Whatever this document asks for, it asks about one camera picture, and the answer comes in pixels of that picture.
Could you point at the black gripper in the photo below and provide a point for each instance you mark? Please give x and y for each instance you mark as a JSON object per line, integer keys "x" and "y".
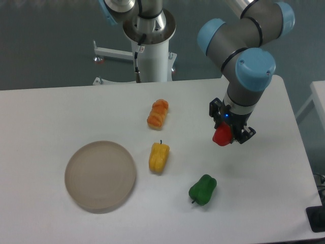
{"x": 220, "y": 112}

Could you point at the red bell pepper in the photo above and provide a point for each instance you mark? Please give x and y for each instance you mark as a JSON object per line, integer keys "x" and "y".
{"x": 222, "y": 135}

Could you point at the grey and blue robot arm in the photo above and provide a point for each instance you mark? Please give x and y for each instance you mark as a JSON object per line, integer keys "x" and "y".
{"x": 236, "y": 49}

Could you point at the orange bell pepper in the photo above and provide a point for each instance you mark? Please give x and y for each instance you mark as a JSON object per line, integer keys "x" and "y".
{"x": 158, "y": 114}

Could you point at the green bell pepper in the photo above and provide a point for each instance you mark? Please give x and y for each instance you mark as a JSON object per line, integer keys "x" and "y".
{"x": 201, "y": 192}

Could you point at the yellow bell pepper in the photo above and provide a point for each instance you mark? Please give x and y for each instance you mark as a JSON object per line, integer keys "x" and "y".
{"x": 158, "y": 157}

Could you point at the beige round plate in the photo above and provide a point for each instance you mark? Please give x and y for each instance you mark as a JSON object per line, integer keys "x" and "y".
{"x": 100, "y": 176}

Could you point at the white side table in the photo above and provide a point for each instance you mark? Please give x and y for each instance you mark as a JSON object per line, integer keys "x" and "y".
{"x": 315, "y": 100}

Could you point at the black device at edge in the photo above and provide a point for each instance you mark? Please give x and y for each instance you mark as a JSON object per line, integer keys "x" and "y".
{"x": 315, "y": 216}

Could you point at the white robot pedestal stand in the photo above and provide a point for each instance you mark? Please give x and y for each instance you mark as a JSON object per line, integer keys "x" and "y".
{"x": 152, "y": 60}

